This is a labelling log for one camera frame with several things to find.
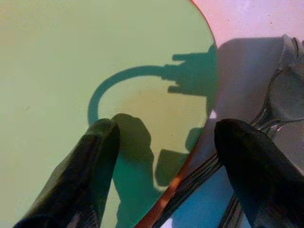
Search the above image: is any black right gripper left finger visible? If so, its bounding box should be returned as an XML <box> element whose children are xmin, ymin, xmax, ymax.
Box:
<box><xmin>13</xmin><ymin>118</ymin><xmax>121</xmax><ymax>228</ymax></box>

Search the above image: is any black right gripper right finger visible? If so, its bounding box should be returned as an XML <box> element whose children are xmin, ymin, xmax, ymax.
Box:
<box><xmin>214</xmin><ymin>118</ymin><xmax>304</xmax><ymax>228</ymax></box>

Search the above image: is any round green plate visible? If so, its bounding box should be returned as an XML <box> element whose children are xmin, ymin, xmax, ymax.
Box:
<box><xmin>0</xmin><ymin>0</ymin><xmax>219</xmax><ymax>228</ymax></box>

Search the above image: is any metal spoon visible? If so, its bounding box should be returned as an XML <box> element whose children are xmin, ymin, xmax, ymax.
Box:
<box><xmin>152</xmin><ymin>64</ymin><xmax>304</xmax><ymax>228</ymax></box>

